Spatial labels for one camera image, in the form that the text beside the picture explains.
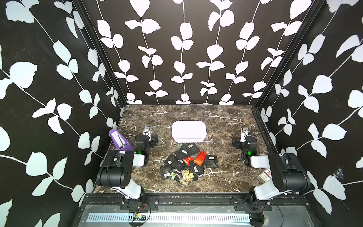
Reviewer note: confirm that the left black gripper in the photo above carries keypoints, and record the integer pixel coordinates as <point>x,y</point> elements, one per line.
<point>152,142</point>

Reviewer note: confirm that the black tea bag top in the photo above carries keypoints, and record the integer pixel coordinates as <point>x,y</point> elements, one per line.
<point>189,149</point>

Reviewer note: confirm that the large red tea bag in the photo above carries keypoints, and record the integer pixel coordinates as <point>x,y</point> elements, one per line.
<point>200,158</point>

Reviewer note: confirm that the black tea bag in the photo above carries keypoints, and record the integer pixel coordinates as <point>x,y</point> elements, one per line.
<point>211,161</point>
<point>196,169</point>
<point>174,162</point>
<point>165,172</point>
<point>180,155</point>
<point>189,149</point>

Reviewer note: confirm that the green tea bag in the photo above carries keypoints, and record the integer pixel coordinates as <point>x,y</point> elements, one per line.
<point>173,176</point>

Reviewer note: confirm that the white perforated strip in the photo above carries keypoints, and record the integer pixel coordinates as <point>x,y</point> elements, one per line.
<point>182,218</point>

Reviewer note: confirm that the purple metronome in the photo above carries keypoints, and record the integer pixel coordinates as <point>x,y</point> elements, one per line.
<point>120,142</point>

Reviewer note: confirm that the small red tea bag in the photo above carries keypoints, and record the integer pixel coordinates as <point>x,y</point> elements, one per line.
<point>188,160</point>

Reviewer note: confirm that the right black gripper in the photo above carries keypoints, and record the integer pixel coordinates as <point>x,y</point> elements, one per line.
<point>238,142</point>

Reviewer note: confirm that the white storage box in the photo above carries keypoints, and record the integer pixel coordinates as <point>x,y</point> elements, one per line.
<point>189,131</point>

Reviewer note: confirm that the small circuit board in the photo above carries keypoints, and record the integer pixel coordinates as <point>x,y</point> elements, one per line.
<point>138,217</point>

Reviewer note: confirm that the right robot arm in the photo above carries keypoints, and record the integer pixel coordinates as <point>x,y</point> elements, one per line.
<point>285,172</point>

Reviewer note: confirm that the yellow patterned tea bag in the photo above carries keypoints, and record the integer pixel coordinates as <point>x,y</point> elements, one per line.
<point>187,177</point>

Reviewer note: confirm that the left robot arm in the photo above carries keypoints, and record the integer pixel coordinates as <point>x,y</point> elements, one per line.
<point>116,170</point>

